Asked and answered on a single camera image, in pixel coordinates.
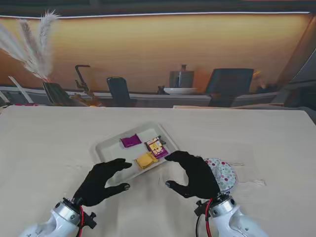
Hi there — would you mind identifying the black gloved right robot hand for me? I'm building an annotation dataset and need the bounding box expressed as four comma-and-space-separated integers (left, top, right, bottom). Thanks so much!
164, 150, 221, 199

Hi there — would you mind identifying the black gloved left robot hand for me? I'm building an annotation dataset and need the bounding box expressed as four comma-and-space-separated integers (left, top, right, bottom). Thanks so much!
74, 158, 133, 207

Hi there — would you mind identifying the round polka dot tin lid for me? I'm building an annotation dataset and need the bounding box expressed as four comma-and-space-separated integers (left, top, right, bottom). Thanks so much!
203, 158, 238, 189

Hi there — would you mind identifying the beige rectangular plastic tray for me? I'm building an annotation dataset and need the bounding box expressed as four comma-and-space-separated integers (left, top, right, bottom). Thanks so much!
95, 122, 180, 185

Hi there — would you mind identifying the purple yellow printed snack packet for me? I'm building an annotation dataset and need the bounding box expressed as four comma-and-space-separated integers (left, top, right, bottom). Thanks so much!
144, 136, 169, 159

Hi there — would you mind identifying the plain purple snack packet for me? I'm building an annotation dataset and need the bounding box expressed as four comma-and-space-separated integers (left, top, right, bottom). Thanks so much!
120, 133, 143, 148

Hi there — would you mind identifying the printed kitchen backdrop banner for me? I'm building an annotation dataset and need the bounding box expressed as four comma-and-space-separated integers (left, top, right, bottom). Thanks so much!
0, 0, 316, 109

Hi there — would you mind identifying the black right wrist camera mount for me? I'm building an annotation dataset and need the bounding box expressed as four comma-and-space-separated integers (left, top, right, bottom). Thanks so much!
194, 200, 210, 217

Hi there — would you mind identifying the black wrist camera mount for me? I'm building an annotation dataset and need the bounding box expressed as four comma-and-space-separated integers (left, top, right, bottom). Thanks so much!
82, 211, 97, 229
194, 200, 210, 217

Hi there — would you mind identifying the red right wrist cable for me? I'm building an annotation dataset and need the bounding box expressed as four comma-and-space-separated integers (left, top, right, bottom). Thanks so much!
196, 198, 213, 237

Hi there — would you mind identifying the red wrist cable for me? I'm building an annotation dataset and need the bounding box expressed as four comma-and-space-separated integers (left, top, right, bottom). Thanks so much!
196, 198, 213, 237
76, 206, 86, 237

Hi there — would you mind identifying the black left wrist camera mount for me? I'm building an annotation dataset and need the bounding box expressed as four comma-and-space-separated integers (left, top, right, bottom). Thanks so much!
82, 211, 97, 229

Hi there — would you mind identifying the red left wrist cable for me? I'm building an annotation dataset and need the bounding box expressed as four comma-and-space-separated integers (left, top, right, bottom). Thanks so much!
76, 206, 86, 237

